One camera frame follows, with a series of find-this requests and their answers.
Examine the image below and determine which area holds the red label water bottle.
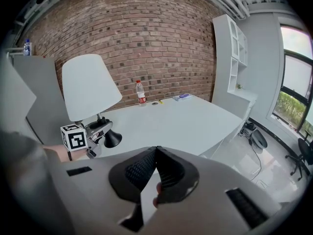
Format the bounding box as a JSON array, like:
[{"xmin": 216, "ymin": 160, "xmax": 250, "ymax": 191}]
[{"xmin": 135, "ymin": 80, "xmax": 148, "ymax": 107}]

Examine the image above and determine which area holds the blue label water bottle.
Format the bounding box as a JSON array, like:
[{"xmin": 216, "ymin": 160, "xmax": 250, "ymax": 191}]
[{"xmin": 23, "ymin": 38, "xmax": 32, "ymax": 57}]

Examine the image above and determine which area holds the wet wipes packet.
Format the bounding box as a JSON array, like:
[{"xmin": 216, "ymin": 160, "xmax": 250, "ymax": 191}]
[{"xmin": 172, "ymin": 93, "xmax": 195, "ymax": 102}]

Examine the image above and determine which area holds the white desk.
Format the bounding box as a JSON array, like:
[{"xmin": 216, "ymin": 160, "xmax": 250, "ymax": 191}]
[{"xmin": 99, "ymin": 95, "xmax": 246, "ymax": 157}]

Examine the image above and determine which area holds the white bookshelf cabinet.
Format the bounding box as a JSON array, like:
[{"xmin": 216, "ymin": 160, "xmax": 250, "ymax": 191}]
[{"xmin": 211, "ymin": 14, "xmax": 259, "ymax": 122}]

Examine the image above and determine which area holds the black office chair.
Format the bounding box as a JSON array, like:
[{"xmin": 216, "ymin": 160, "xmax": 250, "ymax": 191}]
[{"xmin": 285, "ymin": 130, "xmax": 313, "ymax": 181}]

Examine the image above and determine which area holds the person's black shirt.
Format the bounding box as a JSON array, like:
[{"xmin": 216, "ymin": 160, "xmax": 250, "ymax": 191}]
[{"xmin": 0, "ymin": 128, "xmax": 71, "ymax": 235}]

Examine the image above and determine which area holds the person's left forearm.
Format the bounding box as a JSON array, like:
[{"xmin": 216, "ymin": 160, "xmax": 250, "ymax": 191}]
[{"xmin": 43, "ymin": 144, "xmax": 89, "ymax": 163}]

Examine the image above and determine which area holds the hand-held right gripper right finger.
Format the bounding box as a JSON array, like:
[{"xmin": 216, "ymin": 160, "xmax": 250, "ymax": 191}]
[{"xmin": 155, "ymin": 145, "xmax": 200, "ymax": 205}]

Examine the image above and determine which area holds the window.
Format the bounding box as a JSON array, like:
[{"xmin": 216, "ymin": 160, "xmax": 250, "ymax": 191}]
[{"xmin": 270, "ymin": 23, "xmax": 313, "ymax": 139}]

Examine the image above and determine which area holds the white metal shelving rack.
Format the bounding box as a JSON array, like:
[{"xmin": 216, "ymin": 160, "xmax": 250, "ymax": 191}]
[{"xmin": 5, "ymin": 46, "xmax": 25, "ymax": 59}]

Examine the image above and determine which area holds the person's right hand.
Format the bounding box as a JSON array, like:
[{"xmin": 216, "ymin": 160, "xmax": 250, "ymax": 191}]
[{"xmin": 152, "ymin": 182, "xmax": 163, "ymax": 209}]

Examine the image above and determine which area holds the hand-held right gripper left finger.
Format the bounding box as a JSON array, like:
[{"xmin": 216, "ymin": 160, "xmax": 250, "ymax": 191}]
[{"xmin": 108, "ymin": 145, "xmax": 157, "ymax": 203}]

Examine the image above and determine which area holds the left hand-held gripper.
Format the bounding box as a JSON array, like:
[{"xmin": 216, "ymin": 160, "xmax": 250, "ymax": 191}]
[{"xmin": 60, "ymin": 117, "xmax": 114, "ymax": 160}]

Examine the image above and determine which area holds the white table lamp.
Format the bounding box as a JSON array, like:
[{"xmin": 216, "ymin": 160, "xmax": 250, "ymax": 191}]
[{"xmin": 61, "ymin": 54, "xmax": 123, "ymax": 149}]

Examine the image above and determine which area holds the grey refrigerator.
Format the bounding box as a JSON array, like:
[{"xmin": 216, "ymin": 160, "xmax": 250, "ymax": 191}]
[{"xmin": 0, "ymin": 54, "xmax": 67, "ymax": 145}]

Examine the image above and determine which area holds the black floor cable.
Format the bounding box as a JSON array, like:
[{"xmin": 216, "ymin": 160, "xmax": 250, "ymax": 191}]
[{"xmin": 248, "ymin": 138, "xmax": 263, "ymax": 181}]

